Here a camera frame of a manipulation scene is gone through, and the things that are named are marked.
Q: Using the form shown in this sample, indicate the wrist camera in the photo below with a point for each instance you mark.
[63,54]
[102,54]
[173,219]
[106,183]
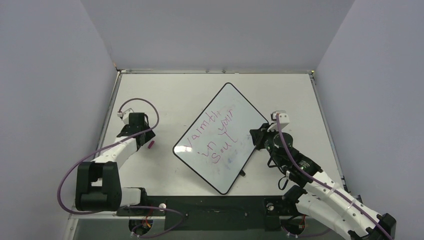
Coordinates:
[124,114]
[278,117]

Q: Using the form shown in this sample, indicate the magenta marker cap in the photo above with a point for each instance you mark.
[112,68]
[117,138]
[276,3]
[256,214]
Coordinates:
[151,144]

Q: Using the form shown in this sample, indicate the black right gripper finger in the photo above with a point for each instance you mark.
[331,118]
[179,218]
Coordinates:
[264,130]
[258,138]

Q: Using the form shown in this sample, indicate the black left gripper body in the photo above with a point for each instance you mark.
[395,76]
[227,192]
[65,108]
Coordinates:
[145,127]

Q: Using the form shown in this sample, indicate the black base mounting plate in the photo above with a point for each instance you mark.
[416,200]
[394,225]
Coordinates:
[226,222]

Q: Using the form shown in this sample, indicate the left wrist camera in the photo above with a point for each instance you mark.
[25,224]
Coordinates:
[124,114]

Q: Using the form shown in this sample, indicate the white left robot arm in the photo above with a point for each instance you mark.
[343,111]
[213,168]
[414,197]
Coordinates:
[98,184]

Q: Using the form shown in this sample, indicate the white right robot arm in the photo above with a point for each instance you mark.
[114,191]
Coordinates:
[316,195]

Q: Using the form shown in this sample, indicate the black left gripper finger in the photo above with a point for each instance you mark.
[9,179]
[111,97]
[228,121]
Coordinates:
[141,140]
[149,135]

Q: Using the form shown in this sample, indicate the black framed whiteboard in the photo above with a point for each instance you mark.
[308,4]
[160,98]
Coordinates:
[218,144]

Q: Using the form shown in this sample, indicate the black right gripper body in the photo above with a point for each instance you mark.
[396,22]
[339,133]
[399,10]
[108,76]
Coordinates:
[260,133]

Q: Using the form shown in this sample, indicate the aluminium frame rail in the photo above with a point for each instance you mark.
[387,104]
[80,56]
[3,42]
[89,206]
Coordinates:
[96,212]

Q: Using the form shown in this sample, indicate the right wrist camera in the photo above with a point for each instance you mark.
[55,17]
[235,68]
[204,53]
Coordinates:
[278,117]

